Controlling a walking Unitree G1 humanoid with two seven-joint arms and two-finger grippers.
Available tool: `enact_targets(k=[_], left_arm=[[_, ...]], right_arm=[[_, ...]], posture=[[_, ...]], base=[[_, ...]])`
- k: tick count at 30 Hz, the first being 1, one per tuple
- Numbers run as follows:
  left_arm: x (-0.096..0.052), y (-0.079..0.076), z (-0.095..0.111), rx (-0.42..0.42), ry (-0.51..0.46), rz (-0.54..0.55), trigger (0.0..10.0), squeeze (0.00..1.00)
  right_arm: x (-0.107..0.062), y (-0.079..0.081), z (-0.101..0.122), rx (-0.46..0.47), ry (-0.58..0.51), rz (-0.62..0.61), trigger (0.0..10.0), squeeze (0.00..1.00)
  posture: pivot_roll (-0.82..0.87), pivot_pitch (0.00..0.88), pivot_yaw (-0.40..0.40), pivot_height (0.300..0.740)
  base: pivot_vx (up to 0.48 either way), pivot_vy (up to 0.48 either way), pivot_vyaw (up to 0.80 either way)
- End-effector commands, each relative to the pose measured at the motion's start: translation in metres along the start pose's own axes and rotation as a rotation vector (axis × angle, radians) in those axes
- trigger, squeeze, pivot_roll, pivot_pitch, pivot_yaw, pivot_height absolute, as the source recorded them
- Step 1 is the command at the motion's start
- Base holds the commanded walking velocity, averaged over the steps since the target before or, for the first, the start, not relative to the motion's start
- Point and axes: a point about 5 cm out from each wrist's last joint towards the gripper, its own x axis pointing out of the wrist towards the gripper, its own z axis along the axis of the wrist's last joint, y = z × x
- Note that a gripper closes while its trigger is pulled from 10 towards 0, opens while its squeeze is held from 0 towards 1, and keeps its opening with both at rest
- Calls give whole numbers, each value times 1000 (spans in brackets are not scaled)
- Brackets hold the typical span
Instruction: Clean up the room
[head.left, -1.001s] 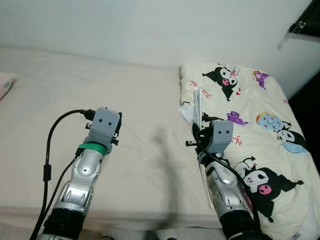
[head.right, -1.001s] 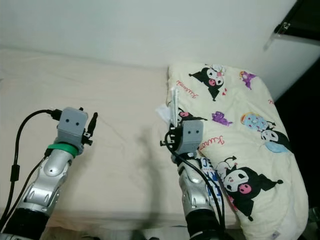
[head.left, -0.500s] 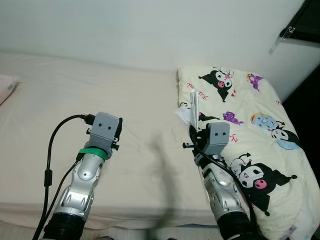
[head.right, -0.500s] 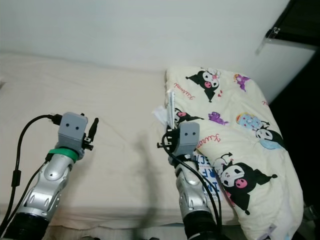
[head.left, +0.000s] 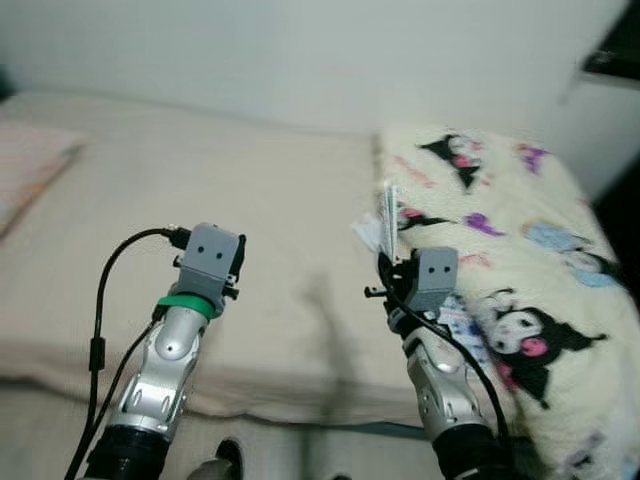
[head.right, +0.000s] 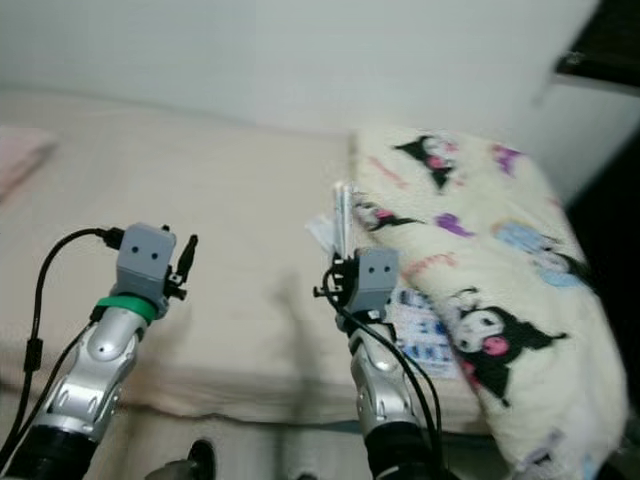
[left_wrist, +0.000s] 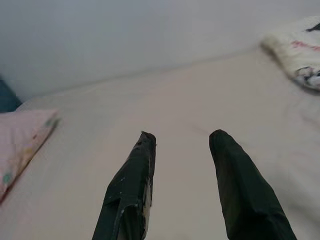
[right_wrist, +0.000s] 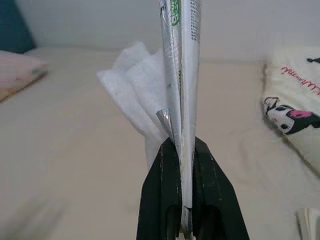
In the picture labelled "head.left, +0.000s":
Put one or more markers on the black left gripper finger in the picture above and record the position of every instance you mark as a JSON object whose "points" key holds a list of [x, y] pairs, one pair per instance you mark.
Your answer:
{"points": [[240, 258]]}

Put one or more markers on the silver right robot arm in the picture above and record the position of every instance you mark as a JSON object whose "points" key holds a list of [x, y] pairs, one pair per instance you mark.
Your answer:
{"points": [[440, 390]]}

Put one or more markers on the mattress with cream sheet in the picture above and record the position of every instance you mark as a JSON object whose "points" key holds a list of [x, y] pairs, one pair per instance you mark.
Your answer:
{"points": [[250, 200]]}

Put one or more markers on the cream cartoon print blanket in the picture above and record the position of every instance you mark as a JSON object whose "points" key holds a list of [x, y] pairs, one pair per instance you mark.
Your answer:
{"points": [[540, 280]]}

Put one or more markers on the grey left robot leg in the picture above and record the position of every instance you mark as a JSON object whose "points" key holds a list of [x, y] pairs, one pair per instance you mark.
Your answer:
{"points": [[225, 462]]}

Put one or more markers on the black furniture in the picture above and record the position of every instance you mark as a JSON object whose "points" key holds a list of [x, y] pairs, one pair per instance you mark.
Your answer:
{"points": [[615, 40]]}

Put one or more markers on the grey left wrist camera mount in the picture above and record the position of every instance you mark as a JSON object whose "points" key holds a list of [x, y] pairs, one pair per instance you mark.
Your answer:
{"points": [[208, 255]]}

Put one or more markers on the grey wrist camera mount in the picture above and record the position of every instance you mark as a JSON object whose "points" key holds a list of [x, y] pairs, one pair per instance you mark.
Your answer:
{"points": [[208, 255], [432, 275]]}

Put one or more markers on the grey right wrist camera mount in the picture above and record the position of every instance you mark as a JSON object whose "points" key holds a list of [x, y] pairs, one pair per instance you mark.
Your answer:
{"points": [[432, 275]]}

